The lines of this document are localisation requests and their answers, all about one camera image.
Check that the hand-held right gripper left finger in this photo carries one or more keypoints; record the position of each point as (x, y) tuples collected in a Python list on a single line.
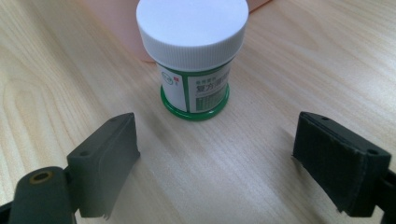
[(102, 165)]

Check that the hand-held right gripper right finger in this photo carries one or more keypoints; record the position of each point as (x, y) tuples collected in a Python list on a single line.
[(339, 168)]

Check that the green medicine bottle white cap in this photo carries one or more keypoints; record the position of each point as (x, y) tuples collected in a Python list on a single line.
[(192, 56)]

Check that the pink mat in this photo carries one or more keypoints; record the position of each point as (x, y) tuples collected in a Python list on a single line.
[(124, 28)]

